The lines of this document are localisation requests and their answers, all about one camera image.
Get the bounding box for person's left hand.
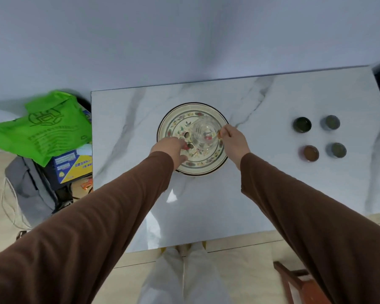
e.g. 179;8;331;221
150;137;189;171

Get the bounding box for person's right hand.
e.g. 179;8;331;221
218;124;251;170

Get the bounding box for clear glass cup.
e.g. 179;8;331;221
190;117;222;152

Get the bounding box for person's right forearm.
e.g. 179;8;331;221
240;152;380;304

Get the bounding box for person's left forearm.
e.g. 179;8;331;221
0;151;175;304

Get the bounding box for round floral ceramic plate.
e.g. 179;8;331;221
157;102;229;177

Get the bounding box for dark green small tea cup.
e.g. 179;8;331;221
293;117;312;133

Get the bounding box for brown small tea cup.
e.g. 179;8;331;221
302;145;320;162

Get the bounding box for grey blue small tea cup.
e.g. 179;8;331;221
321;115;341;131

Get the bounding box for blue and yellow box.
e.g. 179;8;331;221
52;149;93;185

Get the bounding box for grey green small tea cup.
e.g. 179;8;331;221
326;142;347;159

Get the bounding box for person's legs in white trousers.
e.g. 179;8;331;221
137;242;232;304

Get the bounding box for green plastic bag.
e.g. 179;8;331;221
0;90;92;167

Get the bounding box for grey backpack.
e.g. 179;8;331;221
1;156;60;230

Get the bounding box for brown wooden chair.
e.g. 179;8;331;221
273;261;332;304

